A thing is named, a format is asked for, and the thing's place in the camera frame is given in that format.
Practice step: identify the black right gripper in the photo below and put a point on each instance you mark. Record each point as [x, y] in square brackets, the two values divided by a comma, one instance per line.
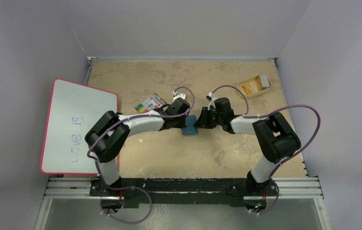
[206, 118]

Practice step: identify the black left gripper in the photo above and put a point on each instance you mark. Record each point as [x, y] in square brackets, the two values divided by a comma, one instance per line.
[181, 125]

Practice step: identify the blue card holder wallet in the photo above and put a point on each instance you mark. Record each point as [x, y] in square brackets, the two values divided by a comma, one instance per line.
[189, 128]

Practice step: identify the beige oval card tray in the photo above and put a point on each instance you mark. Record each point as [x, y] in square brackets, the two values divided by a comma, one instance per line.
[249, 88]

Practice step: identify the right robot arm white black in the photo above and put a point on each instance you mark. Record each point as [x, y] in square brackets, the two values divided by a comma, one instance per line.
[276, 138]

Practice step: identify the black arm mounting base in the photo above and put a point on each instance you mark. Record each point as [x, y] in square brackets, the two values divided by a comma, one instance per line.
[131, 192]

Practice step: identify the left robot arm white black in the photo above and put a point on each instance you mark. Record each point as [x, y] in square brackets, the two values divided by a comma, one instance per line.
[108, 136]

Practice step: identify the pack of coloured markers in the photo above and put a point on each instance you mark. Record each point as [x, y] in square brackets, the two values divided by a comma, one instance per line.
[152, 102]

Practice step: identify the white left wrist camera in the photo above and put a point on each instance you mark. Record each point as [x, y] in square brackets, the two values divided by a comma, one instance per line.
[179, 95]

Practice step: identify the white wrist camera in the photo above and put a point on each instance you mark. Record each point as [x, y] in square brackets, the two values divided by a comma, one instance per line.
[179, 95]
[211, 99]

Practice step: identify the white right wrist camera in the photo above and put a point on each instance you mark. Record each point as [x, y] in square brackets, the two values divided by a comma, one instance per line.
[211, 99]

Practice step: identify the whiteboard with pink frame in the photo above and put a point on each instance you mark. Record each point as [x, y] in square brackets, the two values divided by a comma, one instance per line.
[73, 110]

